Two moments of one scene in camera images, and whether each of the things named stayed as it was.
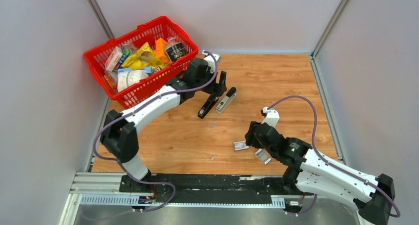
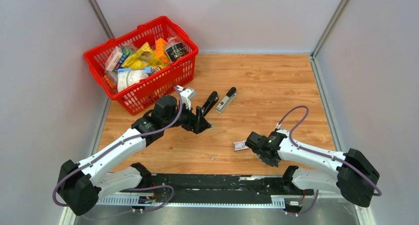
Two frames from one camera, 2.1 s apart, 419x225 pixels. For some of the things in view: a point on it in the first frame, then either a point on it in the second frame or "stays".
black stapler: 211,101 stays
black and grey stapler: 230,96 stays
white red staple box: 240,145 stays
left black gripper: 219,88 -> 197,123
